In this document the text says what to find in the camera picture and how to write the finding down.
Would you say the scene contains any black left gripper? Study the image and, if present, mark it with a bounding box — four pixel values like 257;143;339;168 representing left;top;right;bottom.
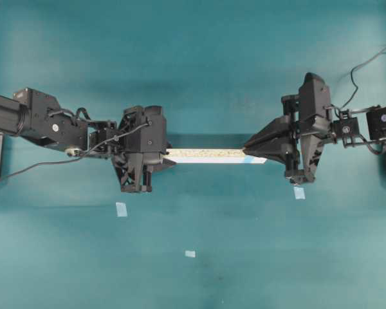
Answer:
112;124;176;193

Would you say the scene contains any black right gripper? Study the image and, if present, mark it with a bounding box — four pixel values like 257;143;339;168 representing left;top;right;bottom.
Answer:
243;95;335;185

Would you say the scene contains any white particle wooden board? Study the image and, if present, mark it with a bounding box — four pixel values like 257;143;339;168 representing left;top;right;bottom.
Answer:
164;149;267;164

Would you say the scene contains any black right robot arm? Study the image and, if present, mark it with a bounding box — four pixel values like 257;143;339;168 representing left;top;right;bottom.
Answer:
243;95;386;185

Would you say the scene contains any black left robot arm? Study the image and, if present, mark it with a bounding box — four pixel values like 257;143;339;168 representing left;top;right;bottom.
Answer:
0;88;175;192

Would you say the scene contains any blue tape right marker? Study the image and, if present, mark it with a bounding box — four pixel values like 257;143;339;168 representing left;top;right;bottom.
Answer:
293;187;306;200

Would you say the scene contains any blue tape marker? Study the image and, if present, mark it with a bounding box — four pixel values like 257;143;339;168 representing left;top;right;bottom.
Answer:
116;202;128;218
293;187;306;200
185;250;196;258

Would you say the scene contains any blue tape left marker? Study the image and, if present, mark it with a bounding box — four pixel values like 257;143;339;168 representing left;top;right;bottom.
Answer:
116;202;128;218

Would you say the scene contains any blue tape centre marker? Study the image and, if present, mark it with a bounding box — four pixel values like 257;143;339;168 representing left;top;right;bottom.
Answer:
185;250;196;258

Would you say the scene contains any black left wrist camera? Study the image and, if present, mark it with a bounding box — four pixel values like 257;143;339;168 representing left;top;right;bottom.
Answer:
119;106;167;165

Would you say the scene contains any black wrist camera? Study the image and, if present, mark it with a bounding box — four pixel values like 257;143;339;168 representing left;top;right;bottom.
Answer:
299;73;332;135
119;106;167;165

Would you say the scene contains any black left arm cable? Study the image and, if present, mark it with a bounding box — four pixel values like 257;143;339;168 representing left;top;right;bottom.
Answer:
0;115;151;181

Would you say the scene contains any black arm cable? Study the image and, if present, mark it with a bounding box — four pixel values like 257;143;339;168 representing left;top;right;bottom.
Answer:
337;46;386;112
0;115;151;181

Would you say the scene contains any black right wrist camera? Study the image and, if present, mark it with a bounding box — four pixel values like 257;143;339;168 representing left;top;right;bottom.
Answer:
299;73;332;135

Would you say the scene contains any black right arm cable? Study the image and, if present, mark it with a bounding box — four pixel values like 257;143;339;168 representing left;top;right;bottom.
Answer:
337;46;386;112

